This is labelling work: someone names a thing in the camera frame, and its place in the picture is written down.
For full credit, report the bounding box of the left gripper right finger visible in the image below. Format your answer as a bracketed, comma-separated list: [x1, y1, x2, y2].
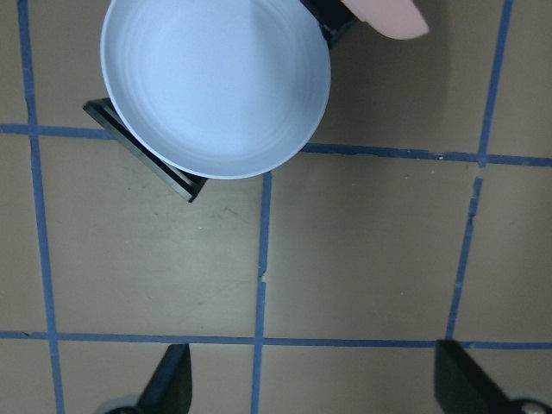
[433, 340, 522, 414]

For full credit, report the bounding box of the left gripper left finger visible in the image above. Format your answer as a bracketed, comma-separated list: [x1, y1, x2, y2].
[137, 344, 192, 414]

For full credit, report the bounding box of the blue plate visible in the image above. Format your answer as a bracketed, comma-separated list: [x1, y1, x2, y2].
[100, 1, 331, 179]

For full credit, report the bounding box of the pink plate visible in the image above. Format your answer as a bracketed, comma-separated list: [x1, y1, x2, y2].
[342, 0, 430, 41]

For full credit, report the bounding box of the black dish rack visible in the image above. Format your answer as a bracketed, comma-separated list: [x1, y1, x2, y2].
[83, 0, 357, 203]

